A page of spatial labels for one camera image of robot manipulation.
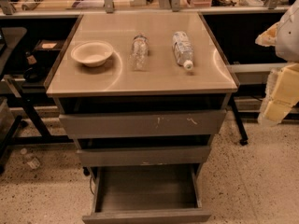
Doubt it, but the labelled white-cap plastic bottle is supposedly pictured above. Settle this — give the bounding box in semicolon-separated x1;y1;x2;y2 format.
172;31;193;71

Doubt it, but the clear empty plastic bottle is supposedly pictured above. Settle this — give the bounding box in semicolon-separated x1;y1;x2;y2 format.
130;34;149;71

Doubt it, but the black table frame right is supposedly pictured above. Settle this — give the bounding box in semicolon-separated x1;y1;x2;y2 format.
227;62;299;147

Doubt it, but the black desk left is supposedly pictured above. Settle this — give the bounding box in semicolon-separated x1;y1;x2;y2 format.
0;27;72;174

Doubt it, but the grey drawer cabinet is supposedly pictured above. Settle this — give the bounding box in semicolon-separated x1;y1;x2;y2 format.
47;12;237;175

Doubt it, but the grey drawer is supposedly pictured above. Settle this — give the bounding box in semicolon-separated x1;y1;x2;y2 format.
59;109;226;139
82;164;210;224
77;136;211;167

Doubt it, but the grey bottom drawer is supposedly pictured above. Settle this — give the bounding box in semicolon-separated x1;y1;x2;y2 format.
82;164;210;224

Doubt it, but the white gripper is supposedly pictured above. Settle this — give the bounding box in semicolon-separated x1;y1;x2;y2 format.
255;21;299;126

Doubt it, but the plastic bottle on floor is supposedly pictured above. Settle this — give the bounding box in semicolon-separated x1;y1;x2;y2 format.
21;148;40;170

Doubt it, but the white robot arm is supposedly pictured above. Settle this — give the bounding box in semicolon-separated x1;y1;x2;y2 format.
255;0;299;126

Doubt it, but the grey top drawer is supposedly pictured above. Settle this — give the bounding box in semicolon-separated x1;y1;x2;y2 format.
59;109;226;139

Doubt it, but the grey middle drawer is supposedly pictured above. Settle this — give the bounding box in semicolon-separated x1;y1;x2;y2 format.
77;136;211;167

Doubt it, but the white paper bowl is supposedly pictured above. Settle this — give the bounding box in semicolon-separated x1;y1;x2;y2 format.
71;41;114;67

